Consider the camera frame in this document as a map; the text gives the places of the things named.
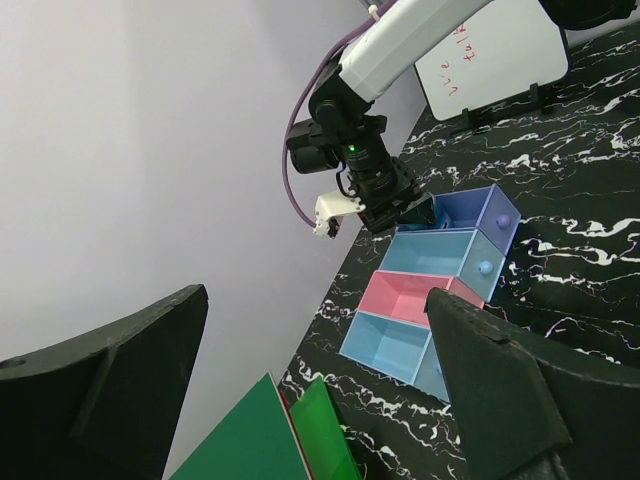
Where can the light blue middle bin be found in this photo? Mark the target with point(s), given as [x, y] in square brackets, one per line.
[467, 255]

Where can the pink bin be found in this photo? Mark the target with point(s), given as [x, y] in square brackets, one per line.
[403, 296]

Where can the green ring binder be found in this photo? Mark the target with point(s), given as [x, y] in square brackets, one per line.
[255, 440]

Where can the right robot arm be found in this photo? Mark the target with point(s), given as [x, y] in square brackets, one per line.
[342, 134]

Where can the light blue bin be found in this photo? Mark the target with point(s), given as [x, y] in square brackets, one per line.
[467, 255]
[402, 351]

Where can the white whiteboard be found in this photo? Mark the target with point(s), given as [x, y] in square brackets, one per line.
[483, 62]

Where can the light blue left bin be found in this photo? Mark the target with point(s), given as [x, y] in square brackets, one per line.
[402, 351]

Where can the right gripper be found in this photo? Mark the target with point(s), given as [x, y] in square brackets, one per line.
[409, 206]

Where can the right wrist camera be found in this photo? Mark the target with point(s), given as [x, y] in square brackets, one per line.
[331, 208]

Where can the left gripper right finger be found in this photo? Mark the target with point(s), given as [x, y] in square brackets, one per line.
[527, 407]

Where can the purple bin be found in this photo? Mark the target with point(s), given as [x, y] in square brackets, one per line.
[487, 209]

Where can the green transparent folder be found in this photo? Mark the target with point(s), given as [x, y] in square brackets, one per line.
[321, 437]

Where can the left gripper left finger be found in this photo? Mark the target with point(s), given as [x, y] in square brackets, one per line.
[104, 404]

